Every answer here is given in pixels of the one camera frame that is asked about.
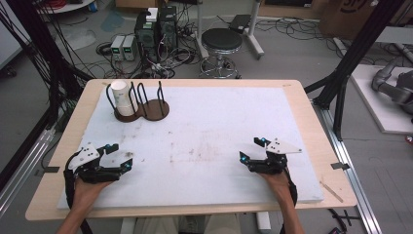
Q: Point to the white table leg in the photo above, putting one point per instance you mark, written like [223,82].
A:
[127,226]
[263,222]

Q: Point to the white cup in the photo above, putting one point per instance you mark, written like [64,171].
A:
[121,97]

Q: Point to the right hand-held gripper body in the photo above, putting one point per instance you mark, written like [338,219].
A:
[279,148]

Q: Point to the black tape piece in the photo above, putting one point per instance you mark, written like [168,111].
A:
[340,166]
[52,169]

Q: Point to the thin wooden stick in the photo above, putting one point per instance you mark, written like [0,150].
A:
[331,191]

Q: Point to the person's right hand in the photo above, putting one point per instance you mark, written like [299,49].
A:
[279,185]

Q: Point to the black metal frame post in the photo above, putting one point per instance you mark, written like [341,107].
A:
[42,48]
[360,45]

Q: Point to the small white box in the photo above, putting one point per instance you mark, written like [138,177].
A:
[152,14]

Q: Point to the person's left hand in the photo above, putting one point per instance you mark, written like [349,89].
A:
[86,193]

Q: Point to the black round stool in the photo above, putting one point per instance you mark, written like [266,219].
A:
[221,39]

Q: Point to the round white table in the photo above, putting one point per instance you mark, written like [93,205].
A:
[69,6]

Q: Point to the grey power supply unit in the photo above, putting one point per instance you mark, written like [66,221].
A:
[117,47]
[130,48]

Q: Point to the aluminium rail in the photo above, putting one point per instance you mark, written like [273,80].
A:
[22,169]
[350,169]

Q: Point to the black flat device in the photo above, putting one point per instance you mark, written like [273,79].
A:
[240,22]

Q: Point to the black computer tower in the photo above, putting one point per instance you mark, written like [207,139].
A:
[146,39]
[168,29]

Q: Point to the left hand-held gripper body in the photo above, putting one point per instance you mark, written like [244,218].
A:
[85,156]

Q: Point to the brown cardboard box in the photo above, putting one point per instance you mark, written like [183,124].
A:
[344,16]

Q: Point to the white foam mat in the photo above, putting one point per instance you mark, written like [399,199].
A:
[201,136]

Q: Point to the person's legs in beige trousers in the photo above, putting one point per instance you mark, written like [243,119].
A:
[224,226]

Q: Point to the white floor board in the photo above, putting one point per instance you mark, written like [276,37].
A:
[376,107]

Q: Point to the blue tape roll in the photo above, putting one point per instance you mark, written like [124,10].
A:
[93,6]

